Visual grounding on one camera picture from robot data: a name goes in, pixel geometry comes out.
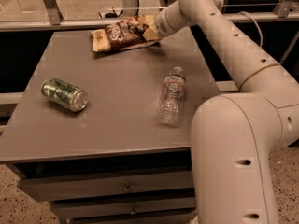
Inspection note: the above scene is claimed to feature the metal railing frame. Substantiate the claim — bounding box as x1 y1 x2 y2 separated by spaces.
0 0 299 33

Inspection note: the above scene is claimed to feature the clear plastic water bottle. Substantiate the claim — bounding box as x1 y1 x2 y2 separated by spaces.
159 66 186 126

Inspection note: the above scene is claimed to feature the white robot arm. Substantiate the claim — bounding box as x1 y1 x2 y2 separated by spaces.
154 0 299 224

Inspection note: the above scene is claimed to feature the grey drawer cabinet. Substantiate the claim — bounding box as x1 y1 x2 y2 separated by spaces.
0 29 218 224

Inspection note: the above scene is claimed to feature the black object behind railing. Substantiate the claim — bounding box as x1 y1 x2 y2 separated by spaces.
98 8 123 19

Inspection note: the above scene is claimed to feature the drawer with knob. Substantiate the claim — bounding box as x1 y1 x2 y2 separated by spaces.
18 171 193 202
51 197 195 218

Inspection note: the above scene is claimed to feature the white cable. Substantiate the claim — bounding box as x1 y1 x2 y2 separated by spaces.
238 11 264 49

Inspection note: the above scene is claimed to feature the brown chip bag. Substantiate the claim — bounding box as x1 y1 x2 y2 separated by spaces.
92 15 160 52

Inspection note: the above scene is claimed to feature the green soda can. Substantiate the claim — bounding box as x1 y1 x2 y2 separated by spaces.
41 78 88 112

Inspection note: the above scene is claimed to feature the top drawer with knob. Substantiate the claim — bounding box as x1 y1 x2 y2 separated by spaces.
18 171 193 202

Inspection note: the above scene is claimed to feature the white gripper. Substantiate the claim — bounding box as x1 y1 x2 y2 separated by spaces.
142 1 194 41

